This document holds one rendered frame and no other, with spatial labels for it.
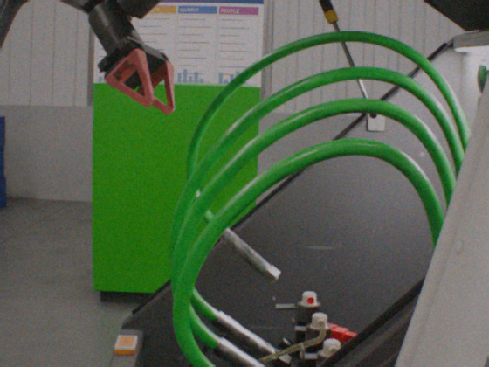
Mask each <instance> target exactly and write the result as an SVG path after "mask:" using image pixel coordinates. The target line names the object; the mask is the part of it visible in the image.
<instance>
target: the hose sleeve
mask: <svg viewBox="0 0 489 367"><path fill-rule="evenodd" d="M219 239H221V240H222V241H223V242H224V243H225V244H226V245H227V246H228V247H230V248H231V250H232V251H233V252H235V253H237V254H238V255H239V256H240V257H241V258H242V259H243V260H246V262H247V263H248V264H249V265H250V266H251V267H253V268H254V270H256V271H257V272H259V273H261V274H264V273H265V271H266V270H267V269H268V268H270V267H271V265H270V264H268V263H267V262H266V260H265V259H264V258H262V257H261V256H260V255H259V254H258V253H255V252H254V251H253V250H252V249H251V247H250V246H248V245H247V244H246V243H245V242H244V241H243V240H241V239H240V238H239V236H238V235H237V234H236V233H234V232H232V231H231V230H230V229H229V228H227V229H226V230H225V232H223V233H222V234H221V236H220V238H219Z"/></svg>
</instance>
